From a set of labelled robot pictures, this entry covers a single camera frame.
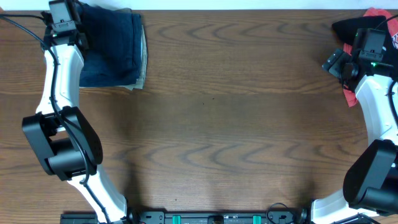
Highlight navy blue shorts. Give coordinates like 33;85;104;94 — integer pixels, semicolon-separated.
79;4;142;88

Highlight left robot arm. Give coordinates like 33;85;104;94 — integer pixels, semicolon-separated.
22;30;139;223

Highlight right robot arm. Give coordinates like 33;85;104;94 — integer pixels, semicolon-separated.
297;49;397;223

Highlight red garment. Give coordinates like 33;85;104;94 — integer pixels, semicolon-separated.
341;7;398;108

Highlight black garment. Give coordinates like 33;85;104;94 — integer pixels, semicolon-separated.
332;16;397;68

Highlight grey folded garment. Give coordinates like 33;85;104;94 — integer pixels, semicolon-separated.
115;8;132;14

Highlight khaki folded shorts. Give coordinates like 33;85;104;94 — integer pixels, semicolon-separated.
123;26;148;91

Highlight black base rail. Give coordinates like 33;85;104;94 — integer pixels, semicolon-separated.
118;208;310;224

